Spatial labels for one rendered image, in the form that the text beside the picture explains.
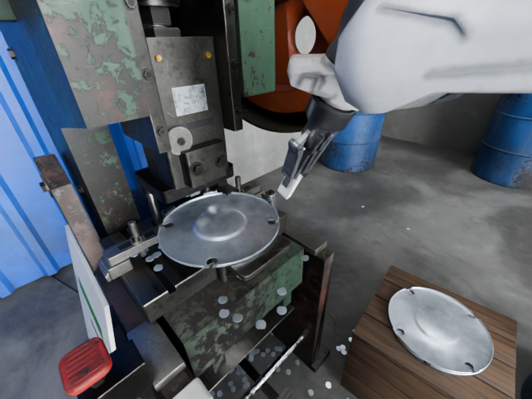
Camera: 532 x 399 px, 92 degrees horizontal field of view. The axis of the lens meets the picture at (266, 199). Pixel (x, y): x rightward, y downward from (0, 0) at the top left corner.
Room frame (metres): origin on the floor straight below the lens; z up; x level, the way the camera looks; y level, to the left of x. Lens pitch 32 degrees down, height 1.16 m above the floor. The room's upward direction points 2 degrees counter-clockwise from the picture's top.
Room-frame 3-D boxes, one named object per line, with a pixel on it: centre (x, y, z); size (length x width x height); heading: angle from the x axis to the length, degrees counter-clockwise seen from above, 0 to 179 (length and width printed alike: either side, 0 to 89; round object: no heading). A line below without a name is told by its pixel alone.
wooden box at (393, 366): (0.49, -0.54, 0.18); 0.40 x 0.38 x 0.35; 49
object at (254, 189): (0.72, 0.08, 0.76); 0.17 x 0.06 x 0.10; 134
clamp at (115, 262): (0.48, 0.32, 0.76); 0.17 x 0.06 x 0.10; 134
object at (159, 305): (0.60, 0.20, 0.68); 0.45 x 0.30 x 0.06; 134
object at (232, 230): (0.51, 0.11, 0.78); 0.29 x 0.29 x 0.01
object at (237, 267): (0.47, 0.08, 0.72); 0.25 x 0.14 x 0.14; 44
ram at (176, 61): (0.57, 0.17, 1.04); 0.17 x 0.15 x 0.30; 44
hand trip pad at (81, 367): (0.20, 0.28, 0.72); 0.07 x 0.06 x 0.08; 44
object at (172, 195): (0.60, 0.20, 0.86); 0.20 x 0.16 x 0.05; 134
